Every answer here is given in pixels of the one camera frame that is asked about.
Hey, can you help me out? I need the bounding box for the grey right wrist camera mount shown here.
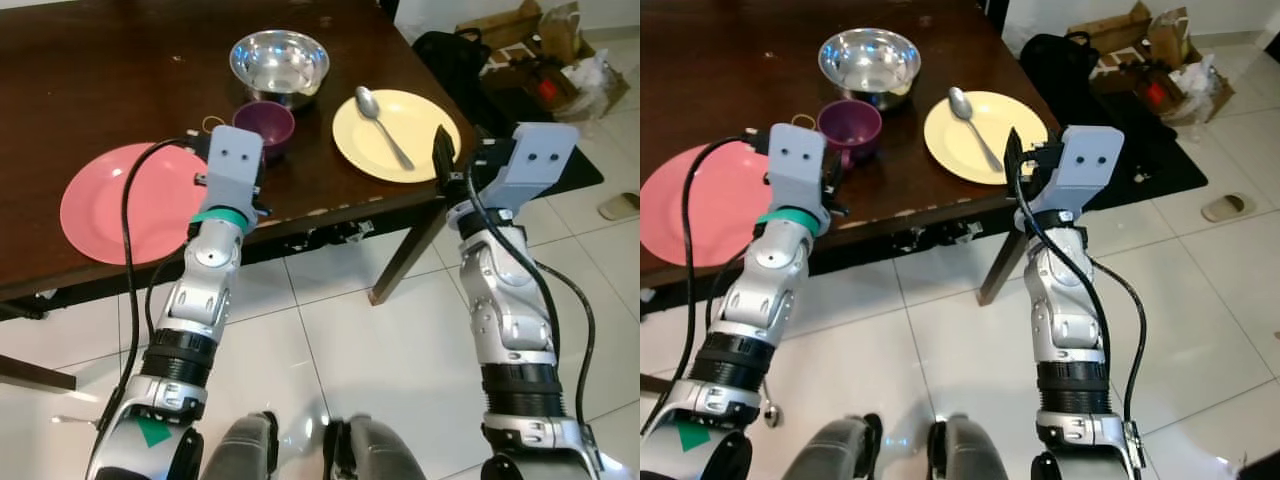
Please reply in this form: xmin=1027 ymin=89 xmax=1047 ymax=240
xmin=480 ymin=122 xmax=581 ymax=210
xmin=1040 ymin=126 xmax=1127 ymax=217

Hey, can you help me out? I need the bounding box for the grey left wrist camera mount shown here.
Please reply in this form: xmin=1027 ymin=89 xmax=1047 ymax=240
xmin=765 ymin=123 xmax=832 ymax=217
xmin=202 ymin=126 xmax=266 ymax=217

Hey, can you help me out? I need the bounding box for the grey right robot leg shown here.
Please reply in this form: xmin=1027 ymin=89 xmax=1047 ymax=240
xmin=333 ymin=414 xmax=433 ymax=480
xmin=928 ymin=414 xmax=1023 ymax=480

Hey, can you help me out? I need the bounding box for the brown paper bag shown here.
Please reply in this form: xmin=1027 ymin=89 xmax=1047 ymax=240
xmin=537 ymin=2 xmax=587 ymax=67
xmin=1146 ymin=6 xmax=1195 ymax=69

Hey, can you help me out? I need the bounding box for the steel bowl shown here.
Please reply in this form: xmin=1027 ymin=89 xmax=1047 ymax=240
xmin=818 ymin=28 xmax=923 ymax=112
xmin=229 ymin=30 xmax=332 ymax=110

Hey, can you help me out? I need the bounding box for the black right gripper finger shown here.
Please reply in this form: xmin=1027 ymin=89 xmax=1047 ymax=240
xmin=431 ymin=125 xmax=458 ymax=188
xmin=1002 ymin=127 xmax=1027 ymax=188

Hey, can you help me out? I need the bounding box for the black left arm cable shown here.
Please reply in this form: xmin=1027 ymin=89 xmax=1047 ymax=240
xmin=94 ymin=137 xmax=206 ymax=433
xmin=640 ymin=135 xmax=771 ymax=437

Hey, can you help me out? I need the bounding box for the beige slipper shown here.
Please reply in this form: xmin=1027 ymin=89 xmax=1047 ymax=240
xmin=596 ymin=191 xmax=641 ymax=222
xmin=1200 ymin=192 xmax=1252 ymax=224

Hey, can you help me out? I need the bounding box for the clear plastic bag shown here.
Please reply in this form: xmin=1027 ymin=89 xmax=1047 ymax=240
xmin=562 ymin=48 xmax=633 ymax=121
xmin=1172 ymin=55 xmax=1237 ymax=126

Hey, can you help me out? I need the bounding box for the yellow plate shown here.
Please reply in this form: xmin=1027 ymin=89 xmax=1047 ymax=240
xmin=923 ymin=91 xmax=1050 ymax=187
xmin=332 ymin=89 xmax=463 ymax=185

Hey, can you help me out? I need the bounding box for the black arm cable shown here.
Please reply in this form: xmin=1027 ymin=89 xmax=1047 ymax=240
xmin=462 ymin=170 xmax=599 ymax=427
xmin=1014 ymin=165 xmax=1147 ymax=423
xmin=640 ymin=135 xmax=771 ymax=437
xmin=94 ymin=137 xmax=206 ymax=433

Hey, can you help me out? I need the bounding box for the grey left robot leg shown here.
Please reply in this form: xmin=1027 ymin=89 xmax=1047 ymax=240
xmin=804 ymin=414 xmax=883 ymax=480
xmin=200 ymin=411 xmax=280 ymax=480

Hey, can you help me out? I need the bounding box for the black floor mat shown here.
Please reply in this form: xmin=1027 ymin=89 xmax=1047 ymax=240
xmin=1085 ymin=92 xmax=1210 ymax=197
xmin=470 ymin=88 xmax=606 ymax=197

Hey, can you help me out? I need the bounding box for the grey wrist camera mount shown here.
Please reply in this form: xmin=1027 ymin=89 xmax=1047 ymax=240
xmin=1040 ymin=126 xmax=1127 ymax=217
xmin=202 ymin=126 xmax=266 ymax=217
xmin=765 ymin=123 xmax=832 ymax=217
xmin=480 ymin=122 xmax=581 ymax=210

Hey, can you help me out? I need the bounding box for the power strip under table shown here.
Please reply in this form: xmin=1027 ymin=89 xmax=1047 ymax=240
xmin=283 ymin=220 xmax=378 ymax=253
xmin=893 ymin=223 xmax=988 ymax=253

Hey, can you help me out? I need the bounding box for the grey robot leg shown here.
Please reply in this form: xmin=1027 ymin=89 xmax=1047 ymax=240
xmin=200 ymin=411 xmax=280 ymax=480
xmin=804 ymin=414 xmax=883 ymax=480
xmin=928 ymin=414 xmax=1023 ymax=480
xmin=333 ymin=414 xmax=433 ymax=480

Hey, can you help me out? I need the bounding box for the brown cardboard box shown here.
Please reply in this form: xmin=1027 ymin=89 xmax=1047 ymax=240
xmin=1065 ymin=2 xmax=1153 ymax=63
xmin=455 ymin=0 xmax=543 ymax=63

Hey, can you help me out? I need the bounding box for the metal spoon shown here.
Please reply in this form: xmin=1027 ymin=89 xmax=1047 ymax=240
xmin=948 ymin=87 xmax=1007 ymax=175
xmin=355 ymin=86 xmax=417 ymax=172

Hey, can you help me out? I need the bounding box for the wooden table leg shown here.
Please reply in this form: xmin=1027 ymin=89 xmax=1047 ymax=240
xmin=977 ymin=212 xmax=1033 ymax=307
xmin=368 ymin=198 xmax=448 ymax=307

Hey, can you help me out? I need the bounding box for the black bag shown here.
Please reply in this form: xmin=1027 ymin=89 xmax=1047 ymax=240
xmin=411 ymin=28 xmax=493 ymax=105
xmin=1019 ymin=32 xmax=1103 ymax=105

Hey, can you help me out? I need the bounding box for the purple cup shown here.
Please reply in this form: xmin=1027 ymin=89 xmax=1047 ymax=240
xmin=817 ymin=100 xmax=885 ymax=171
xmin=232 ymin=100 xmax=298 ymax=162

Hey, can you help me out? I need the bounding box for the pink plate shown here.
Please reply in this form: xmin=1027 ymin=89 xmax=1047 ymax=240
xmin=640 ymin=143 xmax=793 ymax=269
xmin=59 ymin=142 xmax=217 ymax=267

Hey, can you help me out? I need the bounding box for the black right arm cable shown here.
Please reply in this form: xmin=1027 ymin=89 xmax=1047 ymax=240
xmin=1014 ymin=165 xmax=1147 ymax=423
xmin=462 ymin=170 xmax=599 ymax=427

